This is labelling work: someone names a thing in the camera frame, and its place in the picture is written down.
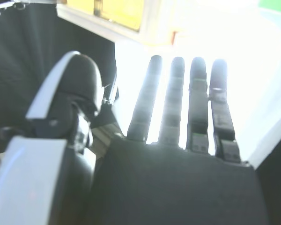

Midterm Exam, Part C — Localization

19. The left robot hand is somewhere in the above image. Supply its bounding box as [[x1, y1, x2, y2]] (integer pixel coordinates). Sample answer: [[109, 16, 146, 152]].
[[0, 50, 269, 225]]

